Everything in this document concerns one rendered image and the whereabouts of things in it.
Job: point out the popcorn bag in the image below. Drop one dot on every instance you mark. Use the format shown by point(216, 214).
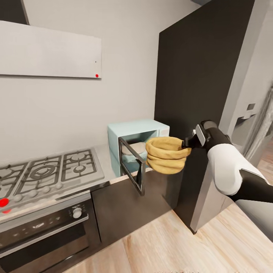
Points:
point(166, 155)

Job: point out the microwave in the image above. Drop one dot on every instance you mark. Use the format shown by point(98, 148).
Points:
point(127, 141)

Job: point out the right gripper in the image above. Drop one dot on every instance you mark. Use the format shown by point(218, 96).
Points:
point(190, 142)

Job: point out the fridge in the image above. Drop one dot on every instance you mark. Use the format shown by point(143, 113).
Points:
point(216, 64)

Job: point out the range hood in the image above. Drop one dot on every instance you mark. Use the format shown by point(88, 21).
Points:
point(30, 50)

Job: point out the burner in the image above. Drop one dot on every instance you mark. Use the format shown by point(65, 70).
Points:
point(30, 180)

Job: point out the oven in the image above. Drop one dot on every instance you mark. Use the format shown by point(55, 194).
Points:
point(49, 239)

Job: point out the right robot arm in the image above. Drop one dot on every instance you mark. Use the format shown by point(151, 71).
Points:
point(234, 176)

